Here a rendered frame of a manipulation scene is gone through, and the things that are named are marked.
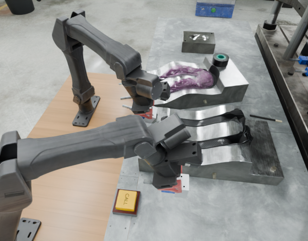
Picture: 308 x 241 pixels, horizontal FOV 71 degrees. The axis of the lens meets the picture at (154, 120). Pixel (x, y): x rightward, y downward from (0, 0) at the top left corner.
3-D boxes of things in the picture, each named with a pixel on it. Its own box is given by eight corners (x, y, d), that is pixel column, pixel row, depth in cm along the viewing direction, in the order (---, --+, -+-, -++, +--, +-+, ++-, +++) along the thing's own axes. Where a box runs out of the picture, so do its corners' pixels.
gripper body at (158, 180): (180, 151, 60) (168, 136, 56) (178, 186, 53) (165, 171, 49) (159, 156, 63) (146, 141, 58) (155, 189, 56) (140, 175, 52)
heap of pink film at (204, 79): (165, 97, 101) (165, 84, 95) (157, 74, 112) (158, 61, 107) (218, 91, 104) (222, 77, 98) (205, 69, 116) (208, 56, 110)
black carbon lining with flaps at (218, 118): (157, 148, 80) (157, 133, 73) (161, 117, 91) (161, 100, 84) (254, 158, 77) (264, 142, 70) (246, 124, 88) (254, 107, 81)
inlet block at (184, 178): (142, 192, 65) (142, 184, 61) (144, 177, 68) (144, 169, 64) (186, 198, 64) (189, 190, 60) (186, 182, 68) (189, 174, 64)
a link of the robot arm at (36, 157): (142, 107, 48) (-26, 137, 37) (159, 137, 42) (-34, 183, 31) (138, 143, 56) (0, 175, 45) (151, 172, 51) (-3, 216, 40)
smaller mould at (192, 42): (181, 52, 138) (182, 42, 133) (181, 40, 148) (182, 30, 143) (213, 54, 136) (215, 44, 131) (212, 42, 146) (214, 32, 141)
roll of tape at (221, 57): (217, 56, 114) (218, 50, 112) (230, 62, 111) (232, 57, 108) (208, 62, 111) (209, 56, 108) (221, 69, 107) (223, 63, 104)
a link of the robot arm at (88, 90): (95, 97, 97) (81, 26, 72) (84, 105, 93) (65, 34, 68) (86, 91, 99) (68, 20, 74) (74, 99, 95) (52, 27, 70)
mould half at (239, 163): (138, 171, 82) (137, 150, 72) (148, 120, 99) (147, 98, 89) (277, 185, 78) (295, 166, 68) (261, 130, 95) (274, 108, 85)
